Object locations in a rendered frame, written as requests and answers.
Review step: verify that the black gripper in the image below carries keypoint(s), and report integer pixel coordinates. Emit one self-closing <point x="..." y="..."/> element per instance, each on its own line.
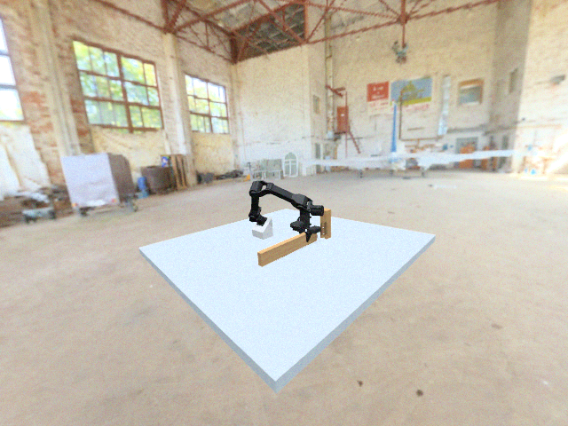
<point x="310" y="229"/>

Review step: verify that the wooden post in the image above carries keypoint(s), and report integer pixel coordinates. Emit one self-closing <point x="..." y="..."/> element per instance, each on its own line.
<point x="325" y="224"/>

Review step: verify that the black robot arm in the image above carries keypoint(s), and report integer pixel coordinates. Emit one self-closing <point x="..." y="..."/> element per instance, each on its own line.
<point x="298" y="201"/>

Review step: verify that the light wooden board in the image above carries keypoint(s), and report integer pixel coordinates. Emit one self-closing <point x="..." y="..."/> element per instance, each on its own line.
<point x="279" y="250"/>

